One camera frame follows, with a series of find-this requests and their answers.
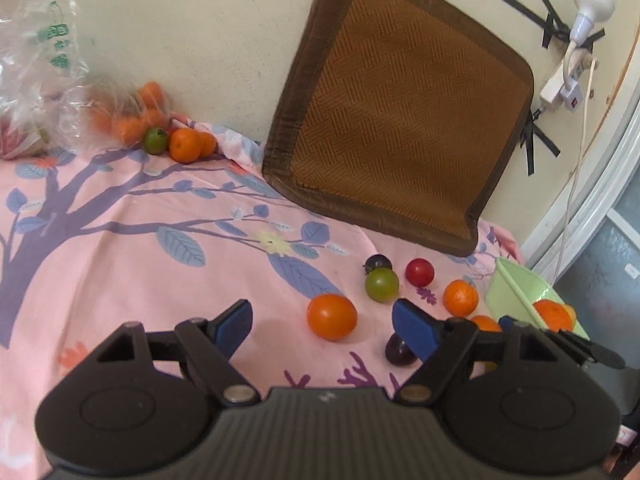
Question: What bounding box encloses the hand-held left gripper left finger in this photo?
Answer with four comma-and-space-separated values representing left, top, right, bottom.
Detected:
95, 299, 261, 407

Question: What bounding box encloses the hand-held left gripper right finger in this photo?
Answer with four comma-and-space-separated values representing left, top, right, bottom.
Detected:
391, 298, 561, 406

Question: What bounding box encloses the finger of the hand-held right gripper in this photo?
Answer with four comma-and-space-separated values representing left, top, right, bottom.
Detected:
498, 315, 626, 370

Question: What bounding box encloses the dark purple plum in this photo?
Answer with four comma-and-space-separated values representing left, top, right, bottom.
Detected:
363, 254, 393, 276
384, 334, 417, 367

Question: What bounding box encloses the green plum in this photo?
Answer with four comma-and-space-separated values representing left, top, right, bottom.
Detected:
364, 267, 400, 303

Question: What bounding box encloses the red plum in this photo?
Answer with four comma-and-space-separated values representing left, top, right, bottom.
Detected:
405, 258, 435, 288

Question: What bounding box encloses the large orange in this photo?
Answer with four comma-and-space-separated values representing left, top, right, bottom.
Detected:
306, 294, 358, 342

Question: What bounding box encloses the light green plastic basket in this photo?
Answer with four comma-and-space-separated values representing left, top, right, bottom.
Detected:
482, 256, 591, 341

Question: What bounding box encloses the white framed glass door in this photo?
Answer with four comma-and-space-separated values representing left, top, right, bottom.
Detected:
520, 105, 640, 431

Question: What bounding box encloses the pink printed bedsheet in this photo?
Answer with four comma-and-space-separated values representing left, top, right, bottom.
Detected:
0, 117, 531, 480

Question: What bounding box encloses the pile of tangerines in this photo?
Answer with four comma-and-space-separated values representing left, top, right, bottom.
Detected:
87, 81, 218, 165

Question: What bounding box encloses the black tape strip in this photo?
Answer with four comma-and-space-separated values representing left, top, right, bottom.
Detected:
525, 110, 538, 177
537, 0, 568, 50
520, 122, 562, 158
501, 0, 571, 36

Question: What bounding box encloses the green round fruit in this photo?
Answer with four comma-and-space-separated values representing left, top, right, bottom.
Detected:
144, 127, 168, 156

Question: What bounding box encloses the brown woven seat mat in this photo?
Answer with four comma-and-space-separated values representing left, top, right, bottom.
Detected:
261, 0, 536, 257

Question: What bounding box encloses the white power strip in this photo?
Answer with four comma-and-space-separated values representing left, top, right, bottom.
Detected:
539, 50, 600, 111

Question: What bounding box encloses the clear plastic bag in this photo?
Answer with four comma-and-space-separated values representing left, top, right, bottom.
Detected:
0, 0, 171, 161

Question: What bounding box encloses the white power cable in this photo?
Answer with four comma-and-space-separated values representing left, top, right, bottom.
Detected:
552, 57, 601, 286

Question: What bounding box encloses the white plug adapter red switch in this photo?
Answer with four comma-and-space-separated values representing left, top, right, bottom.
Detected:
559, 80, 583, 111

